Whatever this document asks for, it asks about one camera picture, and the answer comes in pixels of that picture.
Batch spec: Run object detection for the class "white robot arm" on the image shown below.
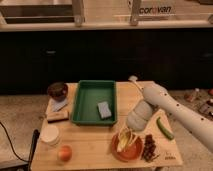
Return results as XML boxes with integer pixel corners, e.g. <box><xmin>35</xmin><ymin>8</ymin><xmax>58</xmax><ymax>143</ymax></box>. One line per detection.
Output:
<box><xmin>126</xmin><ymin>83</ymin><xmax>213</xmax><ymax>153</ymax></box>

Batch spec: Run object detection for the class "green plastic tray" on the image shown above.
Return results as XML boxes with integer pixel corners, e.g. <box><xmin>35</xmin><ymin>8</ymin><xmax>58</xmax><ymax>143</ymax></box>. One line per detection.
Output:
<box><xmin>71</xmin><ymin>80</ymin><xmax>117</xmax><ymax>126</ymax></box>

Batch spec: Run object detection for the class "blue sponge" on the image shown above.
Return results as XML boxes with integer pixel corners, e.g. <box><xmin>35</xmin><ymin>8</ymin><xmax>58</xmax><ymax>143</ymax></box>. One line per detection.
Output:
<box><xmin>98</xmin><ymin>101</ymin><xmax>112</xmax><ymax>119</ymax></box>

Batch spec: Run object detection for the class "dark brown bowl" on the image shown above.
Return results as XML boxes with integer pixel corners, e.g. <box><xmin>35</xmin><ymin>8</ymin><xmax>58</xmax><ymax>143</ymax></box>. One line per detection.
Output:
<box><xmin>47</xmin><ymin>82</ymin><xmax>68</xmax><ymax>101</ymax></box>

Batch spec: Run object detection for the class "grey cloth piece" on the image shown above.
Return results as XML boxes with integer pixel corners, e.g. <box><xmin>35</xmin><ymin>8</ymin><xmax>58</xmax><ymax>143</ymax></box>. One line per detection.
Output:
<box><xmin>51</xmin><ymin>99</ymin><xmax>68</xmax><ymax>112</ymax></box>

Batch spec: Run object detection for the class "black cable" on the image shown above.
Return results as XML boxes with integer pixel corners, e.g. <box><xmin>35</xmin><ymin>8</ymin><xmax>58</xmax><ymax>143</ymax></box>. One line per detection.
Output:
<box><xmin>0</xmin><ymin>120</ymin><xmax>30</xmax><ymax>164</ymax></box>

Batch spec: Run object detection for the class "red bowl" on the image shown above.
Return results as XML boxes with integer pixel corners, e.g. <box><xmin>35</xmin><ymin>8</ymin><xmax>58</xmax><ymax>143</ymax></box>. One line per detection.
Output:
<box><xmin>110</xmin><ymin>134</ymin><xmax>143</xmax><ymax>162</ymax></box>

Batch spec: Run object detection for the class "wooden brush block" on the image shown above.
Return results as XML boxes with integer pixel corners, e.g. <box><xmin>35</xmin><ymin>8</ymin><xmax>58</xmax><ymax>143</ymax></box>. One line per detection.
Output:
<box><xmin>47</xmin><ymin>111</ymin><xmax>69</xmax><ymax>122</ymax></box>

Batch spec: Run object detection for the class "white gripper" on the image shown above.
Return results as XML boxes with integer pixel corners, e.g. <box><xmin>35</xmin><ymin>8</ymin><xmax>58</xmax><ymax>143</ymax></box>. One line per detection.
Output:
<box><xmin>117</xmin><ymin>100</ymin><xmax>154</xmax><ymax>152</ymax></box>

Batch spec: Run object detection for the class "white round container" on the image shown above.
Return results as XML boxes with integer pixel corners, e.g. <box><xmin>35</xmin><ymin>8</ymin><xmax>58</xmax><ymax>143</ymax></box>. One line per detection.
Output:
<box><xmin>40</xmin><ymin>125</ymin><xmax>60</xmax><ymax>145</ymax></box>

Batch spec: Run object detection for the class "dark grape bunch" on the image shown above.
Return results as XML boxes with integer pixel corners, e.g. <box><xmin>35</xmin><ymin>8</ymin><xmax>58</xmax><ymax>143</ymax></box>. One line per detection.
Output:
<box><xmin>142</xmin><ymin>134</ymin><xmax>159</xmax><ymax>162</ymax></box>

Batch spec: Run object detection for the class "orange peach fruit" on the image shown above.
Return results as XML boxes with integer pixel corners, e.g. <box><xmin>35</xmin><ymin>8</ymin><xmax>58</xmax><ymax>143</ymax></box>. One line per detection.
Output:
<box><xmin>57</xmin><ymin>145</ymin><xmax>72</xmax><ymax>162</ymax></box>

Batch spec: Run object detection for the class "green pea pod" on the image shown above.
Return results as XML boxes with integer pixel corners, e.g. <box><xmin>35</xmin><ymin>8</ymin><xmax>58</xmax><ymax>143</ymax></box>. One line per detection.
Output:
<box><xmin>156</xmin><ymin>117</ymin><xmax>174</xmax><ymax>141</ymax></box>

